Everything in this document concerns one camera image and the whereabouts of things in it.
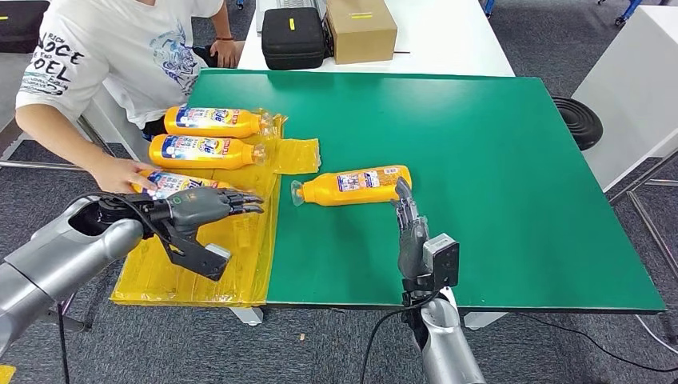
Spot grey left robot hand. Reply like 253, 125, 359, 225
164, 186, 265, 234

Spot white panel table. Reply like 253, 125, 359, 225
79, 79, 154, 162

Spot white table foot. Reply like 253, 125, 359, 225
461, 310, 509, 330
229, 307, 265, 327

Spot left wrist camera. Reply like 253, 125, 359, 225
158, 217, 233, 282

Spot white table steel legs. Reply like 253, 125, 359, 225
572, 5, 678, 282

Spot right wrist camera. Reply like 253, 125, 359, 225
422, 233, 461, 291

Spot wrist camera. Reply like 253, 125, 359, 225
422, 233, 461, 291
158, 217, 233, 282

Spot person's hand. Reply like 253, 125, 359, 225
90, 156, 160, 194
209, 38, 239, 69

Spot black floor cable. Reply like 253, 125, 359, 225
516, 312, 678, 378

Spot white floor cable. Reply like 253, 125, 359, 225
634, 314, 678, 356

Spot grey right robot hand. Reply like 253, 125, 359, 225
390, 177, 431, 282

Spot black carrying case yellow tag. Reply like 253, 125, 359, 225
261, 6, 326, 71

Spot long white table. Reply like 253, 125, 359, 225
237, 0, 516, 78

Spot blue trolley frame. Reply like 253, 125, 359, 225
598, 0, 643, 26

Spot brown cardboard box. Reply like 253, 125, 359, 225
325, 0, 398, 65

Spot yellow plastic sheet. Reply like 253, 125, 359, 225
111, 108, 322, 309

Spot black ribbed round disc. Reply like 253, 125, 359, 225
552, 95, 604, 151

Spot yellow detergent bottle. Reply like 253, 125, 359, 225
290, 165, 413, 208
162, 106, 273, 139
130, 169, 234, 200
148, 134, 267, 170

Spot large black carrying case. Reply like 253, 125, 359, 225
0, 0, 51, 54

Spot silver laptop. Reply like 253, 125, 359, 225
255, 0, 329, 32

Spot person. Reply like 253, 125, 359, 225
15, 0, 247, 194

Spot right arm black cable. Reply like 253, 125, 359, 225
360, 291, 441, 384

